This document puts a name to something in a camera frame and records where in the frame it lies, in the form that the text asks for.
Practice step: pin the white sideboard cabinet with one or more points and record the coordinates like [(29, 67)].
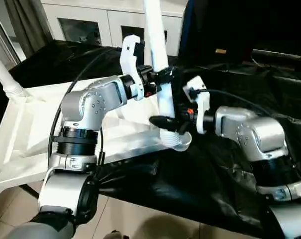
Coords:
[(90, 12)]

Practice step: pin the grey brown curtain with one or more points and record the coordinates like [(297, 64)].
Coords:
[(28, 25)]

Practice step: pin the black robot foot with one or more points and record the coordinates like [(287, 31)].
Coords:
[(115, 234)]

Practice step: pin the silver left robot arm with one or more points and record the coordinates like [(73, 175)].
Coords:
[(90, 104)]

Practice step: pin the white plastic table top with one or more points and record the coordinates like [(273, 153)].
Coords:
[(28, 124)]

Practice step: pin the white plastic table leg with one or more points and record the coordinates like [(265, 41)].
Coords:
[(157, 37), (6, 74)]

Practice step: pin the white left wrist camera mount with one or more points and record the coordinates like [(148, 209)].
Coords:
[(128, 54)]

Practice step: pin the dark metal bar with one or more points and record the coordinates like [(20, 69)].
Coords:
[(284, 55)]

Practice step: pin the black mat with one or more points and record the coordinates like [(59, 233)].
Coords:
[(227, 174)]

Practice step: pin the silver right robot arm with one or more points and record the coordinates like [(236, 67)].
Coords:
[(259, 134)]

